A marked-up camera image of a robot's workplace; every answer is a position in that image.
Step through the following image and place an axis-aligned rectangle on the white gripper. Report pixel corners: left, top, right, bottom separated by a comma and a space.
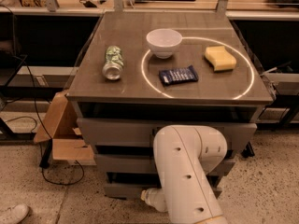
141, 188, 163, 208

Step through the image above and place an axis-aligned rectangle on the grey bottom drawer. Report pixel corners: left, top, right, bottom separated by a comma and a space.
103, 180, 223, 201

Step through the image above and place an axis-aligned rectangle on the grey drawer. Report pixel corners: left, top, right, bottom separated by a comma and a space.
93, 145, 236, 177
77, 118, 257, 152
103, 180, 223, 201

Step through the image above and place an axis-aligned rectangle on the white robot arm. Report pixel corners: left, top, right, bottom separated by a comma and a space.
141, 125, 228, 224

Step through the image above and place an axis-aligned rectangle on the grey middle drawer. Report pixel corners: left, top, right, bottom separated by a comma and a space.
93, 145, 236, 177

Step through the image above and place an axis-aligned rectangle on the grey top drawer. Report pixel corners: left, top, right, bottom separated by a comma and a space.
77, 118, 257, 152

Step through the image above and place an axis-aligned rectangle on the grey drawer cabinet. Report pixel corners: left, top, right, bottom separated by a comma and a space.
67, 12, 272, 198

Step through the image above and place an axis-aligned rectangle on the brown cardboard box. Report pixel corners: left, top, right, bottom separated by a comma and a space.
34, 91, 95, 168

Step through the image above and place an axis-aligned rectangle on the dark blue snack packet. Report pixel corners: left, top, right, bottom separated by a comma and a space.
159, 65, 199, 86

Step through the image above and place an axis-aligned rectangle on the green soda can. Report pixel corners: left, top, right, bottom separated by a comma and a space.
102, 46, 124, 80

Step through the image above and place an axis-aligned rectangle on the white sneaker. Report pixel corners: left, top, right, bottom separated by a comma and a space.
0, 204, 29, 224

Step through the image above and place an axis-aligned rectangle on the yellow sponge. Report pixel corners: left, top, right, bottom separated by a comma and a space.
204, 46, 236, 72

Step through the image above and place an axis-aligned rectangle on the white ceramic bowl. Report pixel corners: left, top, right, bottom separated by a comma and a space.
146, 28, 182, 59

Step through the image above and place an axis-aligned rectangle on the black floor cable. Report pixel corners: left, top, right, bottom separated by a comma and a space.
0, 3, 86, 187

